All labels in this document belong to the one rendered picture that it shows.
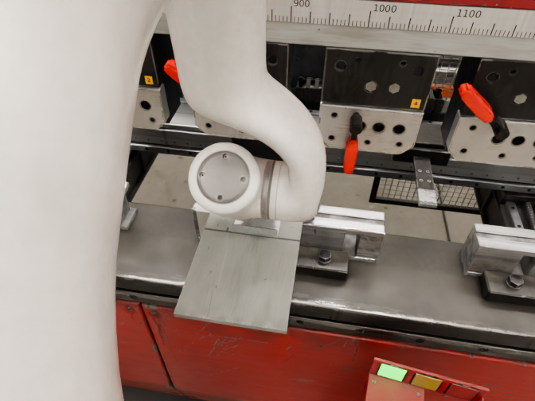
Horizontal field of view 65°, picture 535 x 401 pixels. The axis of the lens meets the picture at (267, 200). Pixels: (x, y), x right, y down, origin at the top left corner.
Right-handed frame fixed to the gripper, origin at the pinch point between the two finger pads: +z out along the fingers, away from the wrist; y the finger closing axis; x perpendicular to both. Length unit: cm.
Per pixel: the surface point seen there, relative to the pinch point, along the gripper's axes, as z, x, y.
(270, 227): 0.6, 4.4, -2.8
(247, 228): -1.8, 5.1, 1.1
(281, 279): -6.3, 12.9, -6.5
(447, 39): -24.4, -21.7, -24.8
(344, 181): 160, -30, -24
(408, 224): 142, -9, -58
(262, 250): -2.7, 8.6, -2.2
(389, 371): 5.4, 28.0, -27.9
